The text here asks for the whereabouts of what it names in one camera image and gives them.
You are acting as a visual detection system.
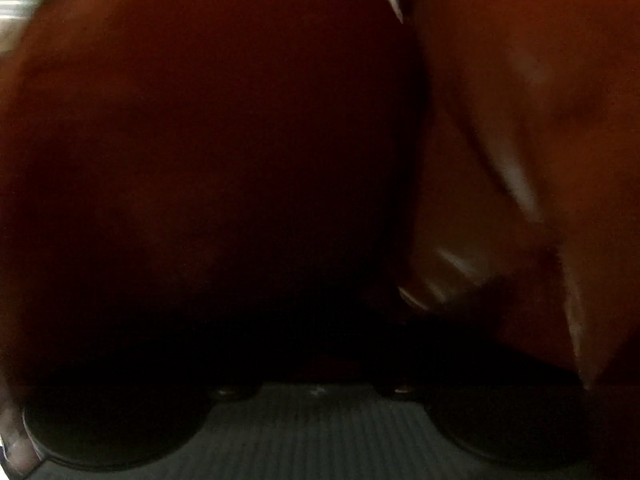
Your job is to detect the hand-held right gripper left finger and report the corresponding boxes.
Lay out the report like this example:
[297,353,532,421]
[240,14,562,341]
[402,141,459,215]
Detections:
[210,381,262,404]

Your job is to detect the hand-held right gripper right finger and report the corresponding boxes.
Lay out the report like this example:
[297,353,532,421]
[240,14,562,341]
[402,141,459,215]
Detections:
[375,381,427,403]

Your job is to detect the red jacket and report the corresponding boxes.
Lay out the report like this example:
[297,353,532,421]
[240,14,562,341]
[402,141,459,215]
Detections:
[0,0,640,466]

